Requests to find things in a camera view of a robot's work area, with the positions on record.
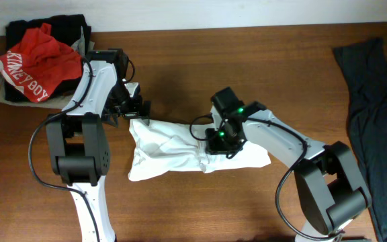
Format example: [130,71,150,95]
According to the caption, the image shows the red printed t-shirt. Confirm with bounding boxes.
[0,24,83,103]

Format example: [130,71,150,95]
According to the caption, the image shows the white t-shirt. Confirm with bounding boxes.
[128,120,271,182]

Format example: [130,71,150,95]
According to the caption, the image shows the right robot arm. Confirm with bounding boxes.
[206,96,372,241]

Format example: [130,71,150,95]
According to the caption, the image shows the grey-green folded garment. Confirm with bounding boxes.
[0,39,94,108]

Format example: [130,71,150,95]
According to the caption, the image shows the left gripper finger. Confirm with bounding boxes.
[141,101,151,126]
[101,113,119,127]

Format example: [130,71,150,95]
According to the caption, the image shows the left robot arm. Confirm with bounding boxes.
[45,48,151,242]

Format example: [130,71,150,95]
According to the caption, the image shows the dark teal garment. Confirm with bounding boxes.
[333,38,387,241]

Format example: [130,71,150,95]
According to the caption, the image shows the black folded garment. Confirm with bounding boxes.
[4,14,91,103]

